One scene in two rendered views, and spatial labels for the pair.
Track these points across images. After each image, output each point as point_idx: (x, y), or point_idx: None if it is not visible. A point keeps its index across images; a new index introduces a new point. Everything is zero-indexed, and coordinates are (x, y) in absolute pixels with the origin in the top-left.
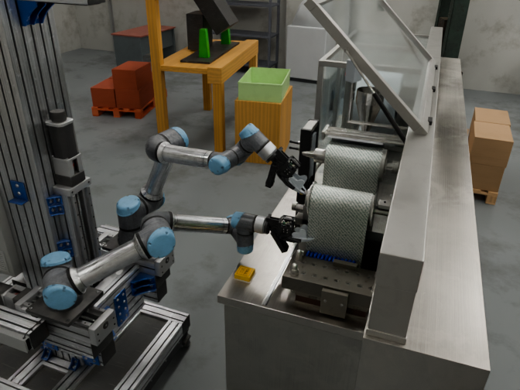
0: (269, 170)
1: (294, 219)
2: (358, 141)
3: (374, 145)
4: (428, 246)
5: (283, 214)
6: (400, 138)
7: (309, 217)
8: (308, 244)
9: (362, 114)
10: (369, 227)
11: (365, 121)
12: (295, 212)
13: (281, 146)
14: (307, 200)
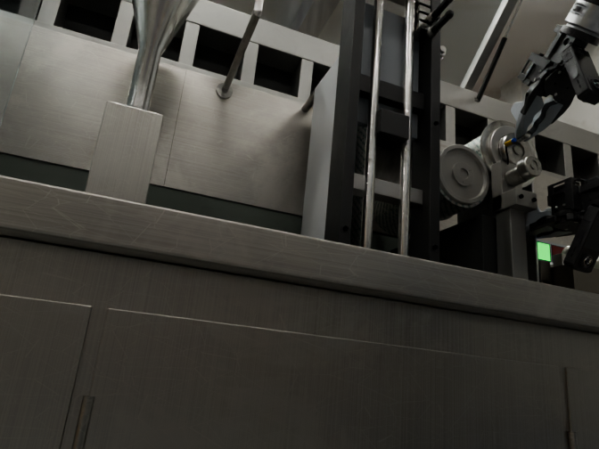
0: (593, 64)
1: (549, 191)
2: (334, 77)
3: (320, 98)
4: None
5: (570, 177)
6: (482, 93)
7: (532, 187)
8: (533, 247)
9: (186, 7)
10: (451, 216)
11: (179, 27)
12: (438, 225)
13: (556, 25)
14: (532, 150)
